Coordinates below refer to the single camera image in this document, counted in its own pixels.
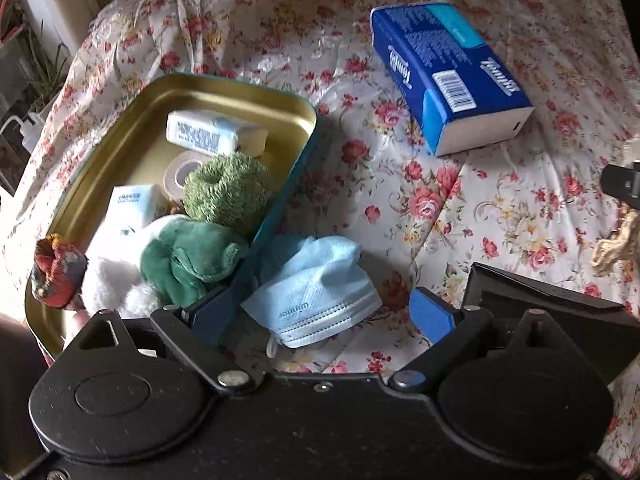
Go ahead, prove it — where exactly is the small white tissue packet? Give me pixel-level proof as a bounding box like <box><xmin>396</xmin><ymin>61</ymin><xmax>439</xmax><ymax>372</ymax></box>
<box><xmin>106</xmin><ymin>185</ymin><xmax>167</xmax><ymax>242</ymax></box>

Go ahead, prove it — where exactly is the blue tissue pack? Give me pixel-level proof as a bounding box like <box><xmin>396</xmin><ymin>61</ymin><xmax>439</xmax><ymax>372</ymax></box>
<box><xmin>370</xmin><ymin>2</ymin><xmax>534</xmax><ymax>157</ymax></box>

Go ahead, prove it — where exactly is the white plush toy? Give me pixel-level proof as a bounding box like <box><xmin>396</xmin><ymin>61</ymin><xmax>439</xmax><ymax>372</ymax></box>
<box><xmin>81</xmin><ymin>214</ymin><xmax>192</xmax><ymax>319</ymax></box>

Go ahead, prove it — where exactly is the gold tin box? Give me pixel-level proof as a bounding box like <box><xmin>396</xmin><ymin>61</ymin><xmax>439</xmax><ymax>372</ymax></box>
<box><xmin>25</xmin><ymin>74</ymin><xmax>318</xmax><ymax>361</ymax></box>

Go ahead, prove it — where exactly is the blue face mask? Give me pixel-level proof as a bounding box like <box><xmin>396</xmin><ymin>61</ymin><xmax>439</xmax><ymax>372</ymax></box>
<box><xmin>241</xmin><ymin>235</ymin><xmax>384</xmax><ymax>350</ymax></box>

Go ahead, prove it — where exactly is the green plush toy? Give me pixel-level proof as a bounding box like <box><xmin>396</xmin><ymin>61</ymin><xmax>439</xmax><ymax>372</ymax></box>
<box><xmin>140</xmin><ymin>220</ymin><xmax>249</xmax><ymax>307</ymax></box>

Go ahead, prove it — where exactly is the beige knitted rope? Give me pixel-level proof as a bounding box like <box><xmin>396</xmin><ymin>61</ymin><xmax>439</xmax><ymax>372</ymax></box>
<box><xmin>591</xmin><ymin>204</ymin><xmax>640</xmax><ymax>277</ymax></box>

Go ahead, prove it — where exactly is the white squeeze bottle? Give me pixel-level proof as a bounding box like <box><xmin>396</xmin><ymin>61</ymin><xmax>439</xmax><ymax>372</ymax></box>
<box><xmin>0</xmin><ymin>111</ymin><xmax>49</xmax><ymax>152</ymax></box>

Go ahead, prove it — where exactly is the multicolour knitted sock ball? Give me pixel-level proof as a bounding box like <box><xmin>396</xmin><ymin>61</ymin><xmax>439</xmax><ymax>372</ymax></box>
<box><xmin>30</xmin><ymin>232</ymin><xmax>89</xmax><ymax>309</ymax></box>

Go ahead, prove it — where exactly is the floral bed sheet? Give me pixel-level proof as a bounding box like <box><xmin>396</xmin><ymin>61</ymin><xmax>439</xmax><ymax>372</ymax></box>
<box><xmin>0</xmin><ymin>0</ymin><xmax>640</xmax><ymax>480</ymax></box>

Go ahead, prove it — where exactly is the black box lid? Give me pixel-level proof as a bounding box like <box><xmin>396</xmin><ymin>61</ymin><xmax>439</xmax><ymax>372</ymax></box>
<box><xmin>459</xmin><ymin>262</ymin><xmax>640</xmax><ymax>386</ymax></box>

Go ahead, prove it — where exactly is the beige tape roll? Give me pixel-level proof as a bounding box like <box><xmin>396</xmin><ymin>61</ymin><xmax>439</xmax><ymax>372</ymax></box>
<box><xmin>163</xmin><ymin>151</ymin><xmax>213</xmax><ymax>202</ymax></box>

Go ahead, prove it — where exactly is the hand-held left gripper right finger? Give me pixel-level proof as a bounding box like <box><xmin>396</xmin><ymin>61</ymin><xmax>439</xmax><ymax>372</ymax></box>
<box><xmin>389</xmin><ymin>287</ymin><xmax>572</xmax><ymax>394</ymax></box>

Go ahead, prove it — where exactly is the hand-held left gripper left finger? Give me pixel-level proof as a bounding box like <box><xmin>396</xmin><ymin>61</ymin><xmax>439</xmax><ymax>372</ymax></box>
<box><xmin>79</xmin><ymin>285</ymin><xmax>267</xmax><ymax>394</ymax></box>

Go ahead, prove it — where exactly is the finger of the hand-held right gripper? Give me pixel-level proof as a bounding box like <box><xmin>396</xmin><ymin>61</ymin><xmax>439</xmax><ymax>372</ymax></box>
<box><xmin>601</xmin><ymin>159</ymin><xmax>640</xmax><ymax>197</ymax></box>

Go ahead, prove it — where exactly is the green knitted ball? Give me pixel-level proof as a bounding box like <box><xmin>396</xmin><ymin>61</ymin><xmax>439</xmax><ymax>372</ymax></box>
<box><xmin>184</xmin><ymin>154</ymin><xmax>272</xmax><ymax>237</ymax></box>

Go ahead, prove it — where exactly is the green potted plant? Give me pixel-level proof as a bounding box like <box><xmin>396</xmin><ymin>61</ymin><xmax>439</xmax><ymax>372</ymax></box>
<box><xmin>0</xmin><ymin>0</ymin><xmax>68</xmax><ymax>113</ymax></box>

